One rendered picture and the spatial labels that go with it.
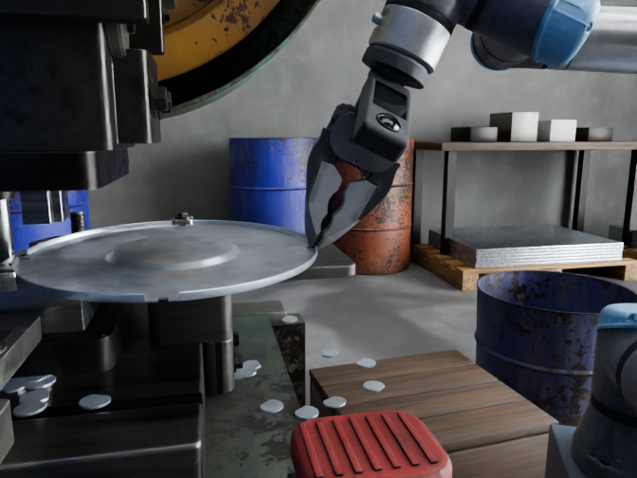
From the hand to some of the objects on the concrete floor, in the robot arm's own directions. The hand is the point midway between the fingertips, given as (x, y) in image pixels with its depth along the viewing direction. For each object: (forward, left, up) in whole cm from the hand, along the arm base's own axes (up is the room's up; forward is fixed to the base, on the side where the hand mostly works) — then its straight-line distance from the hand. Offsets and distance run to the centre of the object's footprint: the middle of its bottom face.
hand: (318, 239), depth 56 cm
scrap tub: (-45, -101, -80) cm, 136 cm away
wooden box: (-10, -56, -79) cm, 98 cm away
